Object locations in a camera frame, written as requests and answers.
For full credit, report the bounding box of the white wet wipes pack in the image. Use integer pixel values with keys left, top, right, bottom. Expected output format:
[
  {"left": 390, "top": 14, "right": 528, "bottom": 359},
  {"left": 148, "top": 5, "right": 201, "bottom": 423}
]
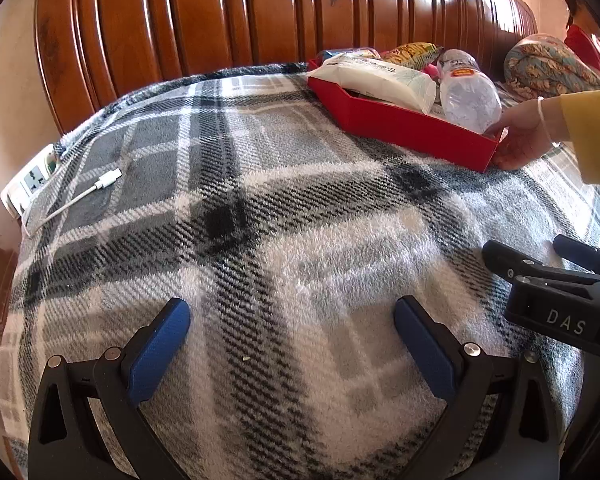
[{"left": 307, "top": 55, "right": 438, "bottom": 113}]

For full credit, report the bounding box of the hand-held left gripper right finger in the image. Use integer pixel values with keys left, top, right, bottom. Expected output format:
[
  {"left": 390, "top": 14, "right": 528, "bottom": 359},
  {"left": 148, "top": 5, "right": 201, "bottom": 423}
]
[{"left": 394, "top": 296, "right": 563, "bottom": 480}]

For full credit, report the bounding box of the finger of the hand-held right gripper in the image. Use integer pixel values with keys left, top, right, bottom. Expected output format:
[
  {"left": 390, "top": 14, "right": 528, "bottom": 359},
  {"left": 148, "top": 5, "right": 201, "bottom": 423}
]
[
  {"left": 482, "top": 240, "right": 588, "bottom": 282},
  {"left": 552, "top": 234, "right": 600, "bottom": 273}
]

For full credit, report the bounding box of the white charging cable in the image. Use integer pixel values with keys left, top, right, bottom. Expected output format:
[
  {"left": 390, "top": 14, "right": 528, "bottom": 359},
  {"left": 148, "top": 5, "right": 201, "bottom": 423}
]
[{"left": 24, "top": 167, "right": 123, "bottom": 237}]

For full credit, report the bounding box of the white power strip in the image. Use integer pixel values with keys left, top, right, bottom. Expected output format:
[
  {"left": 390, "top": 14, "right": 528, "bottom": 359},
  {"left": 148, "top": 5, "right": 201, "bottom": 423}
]
[{"left": 1, "top": 144, "right": 63, "bottom": 218}]

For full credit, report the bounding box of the clear plastic bottle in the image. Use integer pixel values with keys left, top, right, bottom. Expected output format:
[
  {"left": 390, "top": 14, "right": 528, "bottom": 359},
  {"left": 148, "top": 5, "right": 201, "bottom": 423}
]
[{"left": 437, "top": 49, "right": 503, "bottom": 133}]

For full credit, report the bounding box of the person's right hand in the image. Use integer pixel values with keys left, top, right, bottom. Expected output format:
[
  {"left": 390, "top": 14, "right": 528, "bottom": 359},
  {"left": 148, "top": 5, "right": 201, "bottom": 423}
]
[{"left": 482, "top": 99, "right": 556, "bottom": 172}]

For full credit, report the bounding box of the red container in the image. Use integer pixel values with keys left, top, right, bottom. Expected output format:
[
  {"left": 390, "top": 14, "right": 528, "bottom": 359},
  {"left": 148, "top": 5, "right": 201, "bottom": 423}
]
[{"left": 307, "top": 57, "right": 508, "bottom": 173}]

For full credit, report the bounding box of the brown wooden headboard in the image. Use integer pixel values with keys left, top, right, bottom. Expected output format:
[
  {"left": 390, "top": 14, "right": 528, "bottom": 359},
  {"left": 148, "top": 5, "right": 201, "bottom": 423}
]
[{"left": 34, "top": 0, "right": 538, "bottom": 136}]

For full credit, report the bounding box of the grey plaid fleece blanket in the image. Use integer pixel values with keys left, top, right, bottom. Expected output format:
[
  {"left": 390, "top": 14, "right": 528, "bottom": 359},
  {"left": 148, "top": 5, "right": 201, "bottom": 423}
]
[{"left": 0, "top": 62, "right": 600, "bottom": 480}]

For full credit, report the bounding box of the white bracelet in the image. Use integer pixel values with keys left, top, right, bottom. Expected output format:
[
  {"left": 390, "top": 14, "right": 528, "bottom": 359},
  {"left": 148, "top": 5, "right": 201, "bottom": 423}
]
[{"left": 536, "top": 96, "right": 562, "bottom": 149}]

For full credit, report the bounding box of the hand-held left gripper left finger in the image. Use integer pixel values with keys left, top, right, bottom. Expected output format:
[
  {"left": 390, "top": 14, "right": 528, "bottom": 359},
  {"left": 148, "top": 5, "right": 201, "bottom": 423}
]
[{"left": 27, "top": 297, "right": 191, "bottom": 480}]

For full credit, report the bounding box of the yellow snack bag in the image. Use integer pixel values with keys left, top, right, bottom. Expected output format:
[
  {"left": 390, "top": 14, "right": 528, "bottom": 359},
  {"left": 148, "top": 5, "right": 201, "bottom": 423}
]
[{"left": 380, "top": 42, "right": 443, "bottom": 68}]

